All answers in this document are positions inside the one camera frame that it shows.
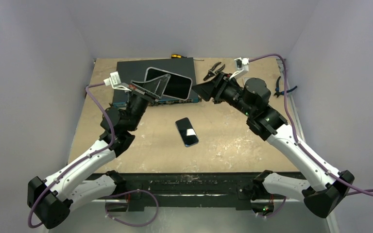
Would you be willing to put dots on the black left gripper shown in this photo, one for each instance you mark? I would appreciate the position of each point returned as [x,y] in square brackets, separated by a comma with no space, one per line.
[154,88]

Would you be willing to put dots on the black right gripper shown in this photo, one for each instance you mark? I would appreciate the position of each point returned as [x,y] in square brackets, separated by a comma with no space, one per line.
[220,87]

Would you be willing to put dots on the phone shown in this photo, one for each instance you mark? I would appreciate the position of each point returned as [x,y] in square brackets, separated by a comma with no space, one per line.
[178,87]

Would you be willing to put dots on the blue smartphone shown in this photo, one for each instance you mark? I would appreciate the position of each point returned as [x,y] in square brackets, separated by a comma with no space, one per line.
[186,131]

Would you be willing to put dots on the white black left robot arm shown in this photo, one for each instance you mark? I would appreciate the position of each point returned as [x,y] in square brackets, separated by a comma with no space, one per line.
[53,198]

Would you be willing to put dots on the yellow black screwdriver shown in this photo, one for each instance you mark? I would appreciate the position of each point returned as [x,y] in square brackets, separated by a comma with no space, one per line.
[178,56]

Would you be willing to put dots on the black grey wire stripper pliers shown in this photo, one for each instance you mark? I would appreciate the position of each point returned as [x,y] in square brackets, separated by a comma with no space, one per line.
[214,70]

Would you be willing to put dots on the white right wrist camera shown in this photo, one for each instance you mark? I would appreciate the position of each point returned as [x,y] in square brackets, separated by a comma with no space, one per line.
[242,67]

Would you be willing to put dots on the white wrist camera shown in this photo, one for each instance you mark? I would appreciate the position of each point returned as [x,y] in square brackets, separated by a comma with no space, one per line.
[115,82]
[242,67]

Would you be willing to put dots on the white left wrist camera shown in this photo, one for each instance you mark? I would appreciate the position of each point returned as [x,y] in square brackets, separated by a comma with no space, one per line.
[115,82]

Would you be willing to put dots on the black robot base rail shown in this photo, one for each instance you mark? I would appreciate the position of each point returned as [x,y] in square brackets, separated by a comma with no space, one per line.
[203,190]

